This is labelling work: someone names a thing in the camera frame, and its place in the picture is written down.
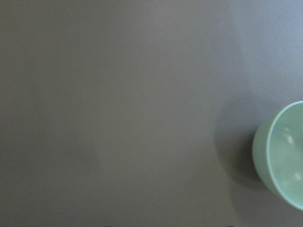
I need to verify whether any pale green ceramic bowl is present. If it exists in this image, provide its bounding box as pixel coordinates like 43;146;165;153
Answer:
252;101;303;210

